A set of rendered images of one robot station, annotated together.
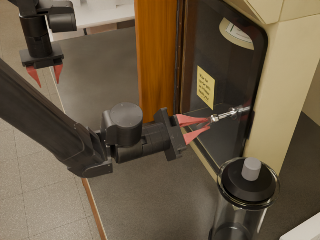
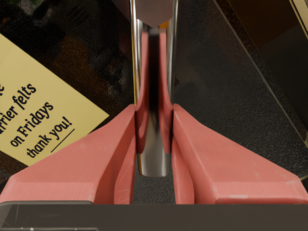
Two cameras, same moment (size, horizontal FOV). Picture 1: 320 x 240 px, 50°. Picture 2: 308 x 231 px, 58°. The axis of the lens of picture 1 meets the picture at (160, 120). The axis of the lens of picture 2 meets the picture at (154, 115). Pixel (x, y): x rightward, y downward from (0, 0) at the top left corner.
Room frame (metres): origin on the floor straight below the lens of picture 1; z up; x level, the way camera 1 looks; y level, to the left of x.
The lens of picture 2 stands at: (0.45, -0.02, 1.22)
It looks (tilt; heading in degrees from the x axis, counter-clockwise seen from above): 28 degrees down; 317
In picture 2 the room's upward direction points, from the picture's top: 45 degrees counter-clockwise
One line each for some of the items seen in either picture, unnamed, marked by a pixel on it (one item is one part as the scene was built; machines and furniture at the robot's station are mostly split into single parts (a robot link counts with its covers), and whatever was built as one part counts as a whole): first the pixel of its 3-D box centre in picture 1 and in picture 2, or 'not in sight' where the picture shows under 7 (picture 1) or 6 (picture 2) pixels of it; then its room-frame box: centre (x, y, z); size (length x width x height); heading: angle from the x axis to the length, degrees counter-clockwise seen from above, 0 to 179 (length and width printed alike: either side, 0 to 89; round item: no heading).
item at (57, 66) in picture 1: (48, 69); not in sight; (0.77, 0.29, 1.14); 0.07 x 0.07 x 0.09; 23
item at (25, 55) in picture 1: (39, 45); not in sight; (0.77, 0.30, 1.21); 0.10 x 0.07 x 0.07; 113
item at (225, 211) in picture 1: (239, 215); not in sight; (0.38, -0.15, 1.06); 0.11 x 0.11 x 0.21
